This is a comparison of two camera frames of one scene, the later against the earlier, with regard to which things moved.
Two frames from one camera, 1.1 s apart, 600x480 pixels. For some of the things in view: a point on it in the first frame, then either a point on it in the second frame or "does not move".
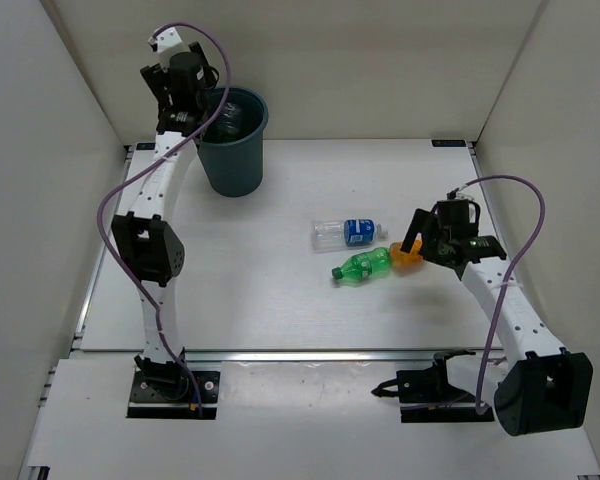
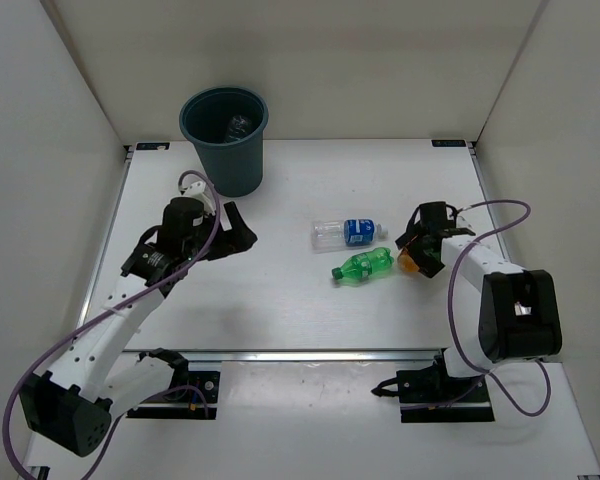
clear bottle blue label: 329,235 does not move
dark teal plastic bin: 234,167 does not move
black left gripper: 159,83 -> 237,239
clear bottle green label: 229,122 -> 239,127
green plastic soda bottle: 365,265 does not move
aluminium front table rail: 278,356 does not move
